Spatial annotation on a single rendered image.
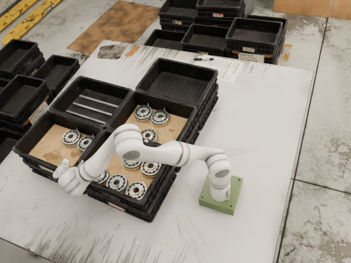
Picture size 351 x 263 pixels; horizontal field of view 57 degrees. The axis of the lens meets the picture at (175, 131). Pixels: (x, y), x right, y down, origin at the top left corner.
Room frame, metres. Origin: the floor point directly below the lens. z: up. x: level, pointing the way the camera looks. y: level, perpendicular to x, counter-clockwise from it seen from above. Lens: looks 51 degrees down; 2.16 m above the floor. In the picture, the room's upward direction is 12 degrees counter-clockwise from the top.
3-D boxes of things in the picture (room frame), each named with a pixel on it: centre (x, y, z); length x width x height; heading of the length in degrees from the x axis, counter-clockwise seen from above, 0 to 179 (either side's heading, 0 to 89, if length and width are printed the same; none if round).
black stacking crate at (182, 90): (1.37, -0.07, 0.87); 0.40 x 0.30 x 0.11; 55
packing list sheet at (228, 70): (1.66, -0.36, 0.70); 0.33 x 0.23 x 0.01; 59
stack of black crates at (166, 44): (2.55, -0.10, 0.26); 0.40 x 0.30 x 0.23; 59
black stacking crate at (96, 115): (1.36, 0.43, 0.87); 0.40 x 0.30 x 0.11; 55
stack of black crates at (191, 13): (2.89, -0.31, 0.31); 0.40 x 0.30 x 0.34; 59
